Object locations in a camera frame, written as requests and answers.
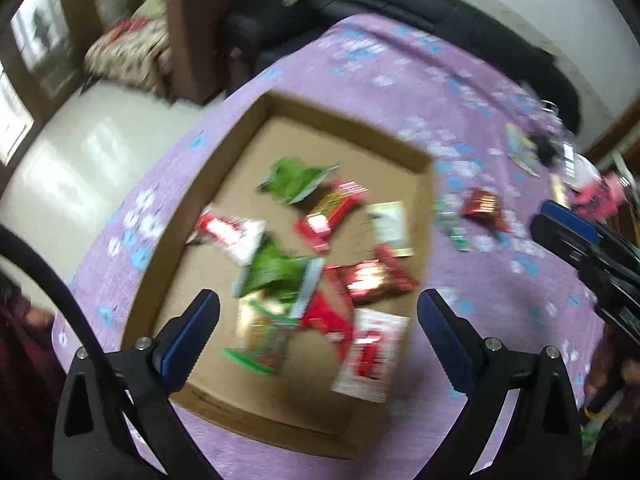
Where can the large white and red packet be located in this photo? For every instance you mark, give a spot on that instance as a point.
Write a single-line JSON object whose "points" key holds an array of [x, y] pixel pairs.
{"points": [[370, 355]]}

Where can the small green snack packet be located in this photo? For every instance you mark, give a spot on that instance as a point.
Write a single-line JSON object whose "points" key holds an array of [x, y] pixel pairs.
{"points": [[295, 180]]}

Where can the brown armchair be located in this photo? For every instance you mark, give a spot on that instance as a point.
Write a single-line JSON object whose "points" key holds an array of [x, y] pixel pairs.
{"points": [[195, 35]]}

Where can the wooden framed window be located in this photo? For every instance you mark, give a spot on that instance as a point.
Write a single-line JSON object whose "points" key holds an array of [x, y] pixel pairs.
{"points": [[42, 25]]}

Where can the person's right hand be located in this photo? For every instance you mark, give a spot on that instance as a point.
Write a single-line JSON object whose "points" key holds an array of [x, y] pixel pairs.
{"points": [[607, 365]]}

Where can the large green snack packet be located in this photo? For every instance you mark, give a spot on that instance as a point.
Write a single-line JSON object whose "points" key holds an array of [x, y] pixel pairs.
{"points": [[270, 270]]}

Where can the cream and green snack packet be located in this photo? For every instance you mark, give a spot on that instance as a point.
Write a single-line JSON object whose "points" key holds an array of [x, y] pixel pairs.
{"points": [[392, 225]]}

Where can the dark red clothing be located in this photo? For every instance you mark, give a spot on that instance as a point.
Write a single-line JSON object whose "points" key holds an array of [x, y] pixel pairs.
{"points": [[25, 385]]}

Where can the purple floral tablecloth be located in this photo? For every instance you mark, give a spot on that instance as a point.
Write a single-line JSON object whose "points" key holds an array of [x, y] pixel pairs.
{"points": [[375, 85]]}

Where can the black round gadget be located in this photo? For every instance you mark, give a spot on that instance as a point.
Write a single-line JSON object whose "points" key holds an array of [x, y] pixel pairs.
{"points": [[545, 147]]}

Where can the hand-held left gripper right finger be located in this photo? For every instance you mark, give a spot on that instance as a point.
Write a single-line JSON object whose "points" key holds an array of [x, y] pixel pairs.
{"points": [[445, 345]]}

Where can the dark red foil snack packet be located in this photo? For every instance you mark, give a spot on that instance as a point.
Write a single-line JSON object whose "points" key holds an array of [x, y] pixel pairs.
{"points": [[482, 207]]}

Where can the small green candy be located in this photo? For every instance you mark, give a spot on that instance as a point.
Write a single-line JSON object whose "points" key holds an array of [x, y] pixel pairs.
{"points": [[457, 237]]}

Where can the small white and red sachet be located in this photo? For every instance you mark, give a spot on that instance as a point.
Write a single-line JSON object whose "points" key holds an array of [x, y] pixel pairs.
{"points": [[232, 232]]}

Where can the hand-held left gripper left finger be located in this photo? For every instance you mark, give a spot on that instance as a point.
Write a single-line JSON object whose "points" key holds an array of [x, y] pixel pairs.
{"points": [[187, 345]]}

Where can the flat green foil packet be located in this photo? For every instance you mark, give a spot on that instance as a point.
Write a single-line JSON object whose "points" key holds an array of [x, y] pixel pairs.
{"points": [[517, 147]]}

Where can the pink knitted bag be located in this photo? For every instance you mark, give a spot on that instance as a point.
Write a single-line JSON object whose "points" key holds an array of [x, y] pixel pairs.
{"points": [[597, 195]]}

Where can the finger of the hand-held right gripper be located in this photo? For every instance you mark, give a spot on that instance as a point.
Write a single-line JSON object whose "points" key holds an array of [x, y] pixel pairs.
{"points": [[560, 242], [570, 217]]}

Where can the cream squeeze tube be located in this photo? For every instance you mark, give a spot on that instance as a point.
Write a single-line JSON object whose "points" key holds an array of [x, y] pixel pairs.
{"points": [[560, 187]]}

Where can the floral cushion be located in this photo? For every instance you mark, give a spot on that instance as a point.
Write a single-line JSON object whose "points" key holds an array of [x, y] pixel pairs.
{"points": [[130, 50]]}

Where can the clear packet with green ends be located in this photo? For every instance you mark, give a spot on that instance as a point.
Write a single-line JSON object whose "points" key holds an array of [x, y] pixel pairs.
{"points": [[257, 342]]}

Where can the cardboard box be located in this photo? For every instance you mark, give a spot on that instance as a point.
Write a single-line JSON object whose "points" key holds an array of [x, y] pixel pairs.
{"points": [[240, 175]]}

